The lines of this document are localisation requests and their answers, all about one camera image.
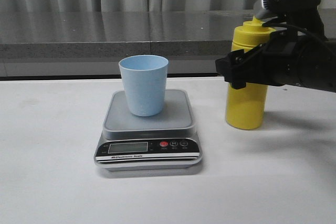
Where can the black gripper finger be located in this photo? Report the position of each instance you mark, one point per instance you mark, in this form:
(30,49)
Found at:
(240,67)

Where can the silver electronic kitchen scale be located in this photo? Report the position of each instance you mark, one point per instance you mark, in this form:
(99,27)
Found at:
(167,140)

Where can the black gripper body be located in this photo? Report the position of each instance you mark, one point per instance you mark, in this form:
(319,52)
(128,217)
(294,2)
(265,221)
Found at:
(295,56)

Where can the light blue plastic cup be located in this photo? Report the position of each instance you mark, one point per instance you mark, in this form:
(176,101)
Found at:
(144,81)

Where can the yellow squeeze bottle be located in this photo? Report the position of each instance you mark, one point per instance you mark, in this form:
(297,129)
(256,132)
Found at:
(245,107)

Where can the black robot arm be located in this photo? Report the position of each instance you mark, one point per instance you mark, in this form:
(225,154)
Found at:
(298,54)

